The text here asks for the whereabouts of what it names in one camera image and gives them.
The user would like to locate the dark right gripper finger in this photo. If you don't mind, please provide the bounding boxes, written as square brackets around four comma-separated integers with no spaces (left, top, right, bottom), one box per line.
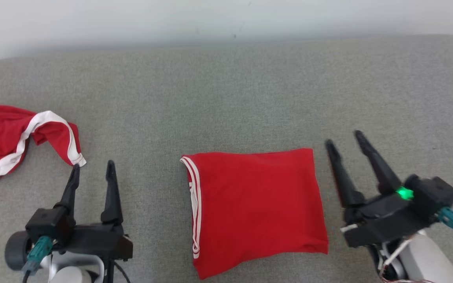
[325,139,365,209]
[354,130,402,196]

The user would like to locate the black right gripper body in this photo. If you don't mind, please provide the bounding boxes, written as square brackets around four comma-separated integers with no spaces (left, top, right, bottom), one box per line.
[341,193,433,248]

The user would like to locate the teal left cable connector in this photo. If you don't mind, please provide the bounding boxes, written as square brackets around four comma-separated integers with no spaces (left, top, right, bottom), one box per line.
[23,236,53,274]

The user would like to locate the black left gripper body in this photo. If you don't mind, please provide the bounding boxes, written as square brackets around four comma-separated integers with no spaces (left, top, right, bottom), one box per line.
[63,223,134,262]

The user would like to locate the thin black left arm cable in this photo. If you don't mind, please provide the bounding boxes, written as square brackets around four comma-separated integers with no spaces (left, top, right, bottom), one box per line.
[109,259,132,283]

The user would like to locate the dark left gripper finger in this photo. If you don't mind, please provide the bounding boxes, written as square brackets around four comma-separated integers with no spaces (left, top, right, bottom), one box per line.
[101,160,124,225]
[53,164,81,219]

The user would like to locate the red jersey with number 23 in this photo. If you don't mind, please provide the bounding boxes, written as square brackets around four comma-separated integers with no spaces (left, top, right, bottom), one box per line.
[180,148,329,280]

